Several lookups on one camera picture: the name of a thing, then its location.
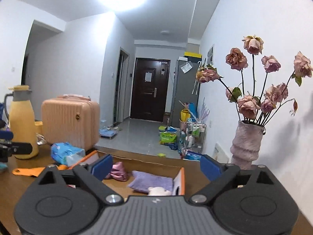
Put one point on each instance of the cluttered wire storage rack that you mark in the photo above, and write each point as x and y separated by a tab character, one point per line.
192	131

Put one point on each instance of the grey metal cabinet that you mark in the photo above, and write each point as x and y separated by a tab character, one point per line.
184	80

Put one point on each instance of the blue wet wipes pack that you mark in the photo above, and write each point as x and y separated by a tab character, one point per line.
66	154

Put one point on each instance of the pink satin pouch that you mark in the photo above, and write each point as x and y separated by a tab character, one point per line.
118	172

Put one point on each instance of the green snack bag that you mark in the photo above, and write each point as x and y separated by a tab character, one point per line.
167	138

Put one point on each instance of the dark brown entrance door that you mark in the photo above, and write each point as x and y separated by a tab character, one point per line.
150	85

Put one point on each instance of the pink textured vase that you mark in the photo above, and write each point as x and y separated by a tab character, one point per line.
246	144

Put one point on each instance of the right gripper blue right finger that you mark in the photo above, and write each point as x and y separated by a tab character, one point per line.
210	167

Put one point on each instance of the small blue floor tray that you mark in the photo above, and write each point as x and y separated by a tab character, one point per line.
108	132

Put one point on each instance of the red cardboard box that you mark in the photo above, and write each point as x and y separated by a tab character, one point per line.
141	163

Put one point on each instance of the peach ribbed suitcase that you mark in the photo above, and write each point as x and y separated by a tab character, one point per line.
71	118

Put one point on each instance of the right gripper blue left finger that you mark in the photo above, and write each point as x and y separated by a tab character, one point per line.
102	167

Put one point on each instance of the purple fluffy towel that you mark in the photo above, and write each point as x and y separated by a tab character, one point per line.
143	180

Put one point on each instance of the dried pink roses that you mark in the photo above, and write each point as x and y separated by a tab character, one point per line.
256	108

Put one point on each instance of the yellow thermos jug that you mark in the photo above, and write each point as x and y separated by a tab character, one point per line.
19	112

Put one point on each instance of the yellow white plush toy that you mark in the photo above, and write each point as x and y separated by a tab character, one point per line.
158	191

